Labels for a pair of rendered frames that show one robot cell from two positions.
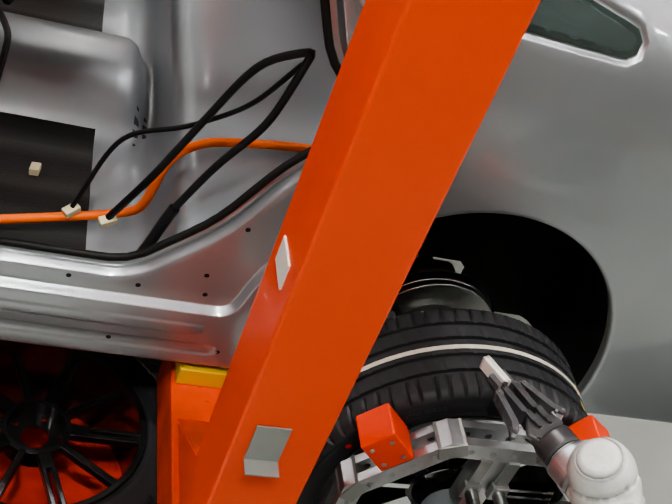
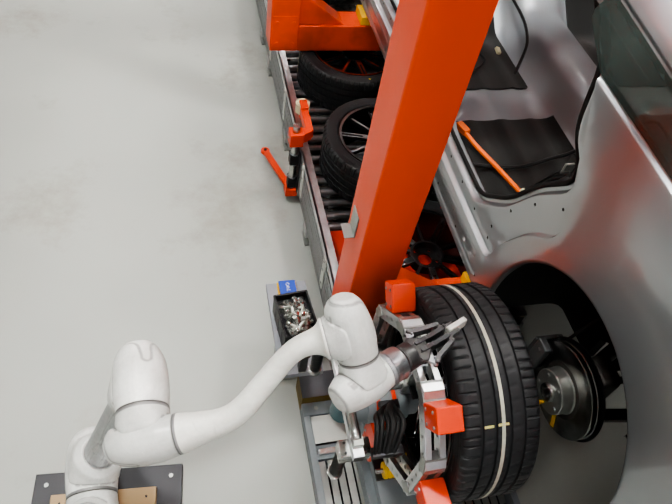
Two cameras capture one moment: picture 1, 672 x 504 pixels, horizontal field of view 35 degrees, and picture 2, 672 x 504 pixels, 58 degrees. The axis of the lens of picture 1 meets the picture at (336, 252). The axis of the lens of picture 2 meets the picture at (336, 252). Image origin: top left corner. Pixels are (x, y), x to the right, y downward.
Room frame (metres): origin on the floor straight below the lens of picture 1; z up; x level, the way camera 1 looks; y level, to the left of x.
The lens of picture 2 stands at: (1.18, -1.30, 2.56)
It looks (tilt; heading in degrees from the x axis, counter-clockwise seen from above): 51 degrees down; 91
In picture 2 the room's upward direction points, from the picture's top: 12 degrees clockwise
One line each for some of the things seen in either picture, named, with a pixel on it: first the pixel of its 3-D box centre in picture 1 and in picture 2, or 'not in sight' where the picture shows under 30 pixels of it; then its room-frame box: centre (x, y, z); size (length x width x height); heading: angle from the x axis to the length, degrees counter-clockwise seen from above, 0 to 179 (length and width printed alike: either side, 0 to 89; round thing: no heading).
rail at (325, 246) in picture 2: not in sight; (302, 152); (0.86, 1.17, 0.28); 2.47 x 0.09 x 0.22; 112
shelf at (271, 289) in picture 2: not in sight; (293, 327); (1.06, -0.02, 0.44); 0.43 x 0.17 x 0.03; 112
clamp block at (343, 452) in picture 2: not in sight; (353, 449); (1.34, -0.66, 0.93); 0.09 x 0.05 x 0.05; 22
